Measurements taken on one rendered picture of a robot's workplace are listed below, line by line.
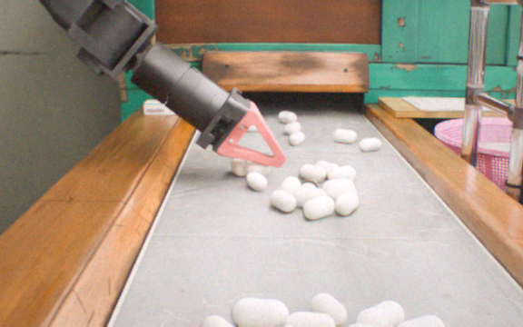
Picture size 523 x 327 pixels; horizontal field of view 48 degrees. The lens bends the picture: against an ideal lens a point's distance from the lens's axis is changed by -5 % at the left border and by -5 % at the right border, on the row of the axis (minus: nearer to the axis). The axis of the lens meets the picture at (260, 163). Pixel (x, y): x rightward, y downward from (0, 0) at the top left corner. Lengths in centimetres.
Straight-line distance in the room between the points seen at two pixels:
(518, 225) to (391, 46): 67
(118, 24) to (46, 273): 35
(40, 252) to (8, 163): 161
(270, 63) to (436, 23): 33
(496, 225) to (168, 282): 28
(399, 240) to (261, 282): 15
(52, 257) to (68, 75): 153
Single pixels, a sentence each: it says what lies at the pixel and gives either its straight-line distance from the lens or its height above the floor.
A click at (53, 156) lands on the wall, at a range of 203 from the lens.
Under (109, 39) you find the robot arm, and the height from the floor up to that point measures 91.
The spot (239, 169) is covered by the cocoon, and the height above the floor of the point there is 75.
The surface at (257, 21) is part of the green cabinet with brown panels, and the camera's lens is 114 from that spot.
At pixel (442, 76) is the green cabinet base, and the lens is 119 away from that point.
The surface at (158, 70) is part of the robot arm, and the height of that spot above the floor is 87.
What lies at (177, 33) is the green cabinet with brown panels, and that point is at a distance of 115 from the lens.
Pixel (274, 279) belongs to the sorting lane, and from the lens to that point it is 47.
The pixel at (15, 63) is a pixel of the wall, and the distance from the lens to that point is 201.
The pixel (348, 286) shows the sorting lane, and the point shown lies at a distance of 47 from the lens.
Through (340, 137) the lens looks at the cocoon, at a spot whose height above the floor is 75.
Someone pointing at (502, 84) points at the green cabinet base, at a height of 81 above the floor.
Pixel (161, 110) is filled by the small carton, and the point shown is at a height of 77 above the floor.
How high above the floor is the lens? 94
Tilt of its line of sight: 15 degrees down
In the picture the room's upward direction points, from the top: straight up
